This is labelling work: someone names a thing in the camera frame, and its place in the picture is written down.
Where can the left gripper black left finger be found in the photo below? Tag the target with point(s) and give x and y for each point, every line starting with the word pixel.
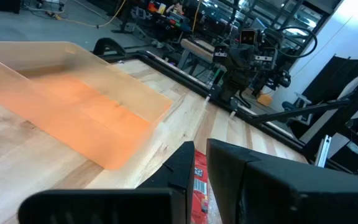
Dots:
pixel 120 208

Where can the orange translucent plastic basket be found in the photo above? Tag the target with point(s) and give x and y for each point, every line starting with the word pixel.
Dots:
pixel 73 124

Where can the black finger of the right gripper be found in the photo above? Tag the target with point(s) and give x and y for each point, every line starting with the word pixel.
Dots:
pixel 265 58
pixel 220 55

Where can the black curved bracket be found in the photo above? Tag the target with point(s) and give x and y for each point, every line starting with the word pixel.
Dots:
pixel 107 43

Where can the black table edge rail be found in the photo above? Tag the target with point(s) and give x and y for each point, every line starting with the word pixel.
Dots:
pixel 197 88

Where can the black diagonal frame strut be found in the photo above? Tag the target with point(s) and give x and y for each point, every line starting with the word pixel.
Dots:
pixel 306 109

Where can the red popcorn bag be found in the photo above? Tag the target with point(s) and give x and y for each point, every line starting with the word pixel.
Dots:
pixel 200 174

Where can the wooden bench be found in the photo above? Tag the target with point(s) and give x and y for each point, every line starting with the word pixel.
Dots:
pixel 197 49

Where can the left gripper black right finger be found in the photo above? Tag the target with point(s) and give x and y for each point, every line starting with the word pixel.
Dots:
pixel 291 196

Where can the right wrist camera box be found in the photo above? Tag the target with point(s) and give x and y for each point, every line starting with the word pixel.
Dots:
pixel 248 37

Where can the black rig frame post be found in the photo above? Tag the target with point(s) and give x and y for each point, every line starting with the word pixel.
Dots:
pixel 350 115

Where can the cluttered workbench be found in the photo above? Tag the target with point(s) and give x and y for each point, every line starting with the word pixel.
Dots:
pixel 172 18

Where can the black hanging cloth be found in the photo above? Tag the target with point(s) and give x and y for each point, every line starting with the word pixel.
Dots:
pixel 337 77

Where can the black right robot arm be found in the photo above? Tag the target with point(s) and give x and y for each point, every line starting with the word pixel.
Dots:
pixel 235 84

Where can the small yellow box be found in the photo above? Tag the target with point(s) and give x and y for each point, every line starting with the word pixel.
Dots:
pixel 264 100

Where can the aluminium profile bracket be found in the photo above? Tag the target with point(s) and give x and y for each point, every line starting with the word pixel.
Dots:
pixel 323 152

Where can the small white rail tab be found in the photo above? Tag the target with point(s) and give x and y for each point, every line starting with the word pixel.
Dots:
pixel 232 114
pixel 207 102

